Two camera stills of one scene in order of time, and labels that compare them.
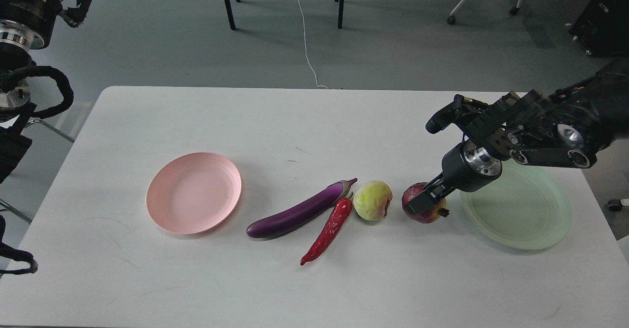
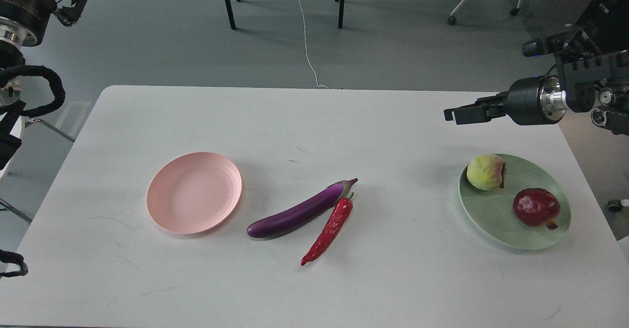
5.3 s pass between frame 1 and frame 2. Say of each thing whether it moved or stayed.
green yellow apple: moved
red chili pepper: stayed
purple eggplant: stayed
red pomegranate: moved
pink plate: stayed
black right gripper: moved
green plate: stayed
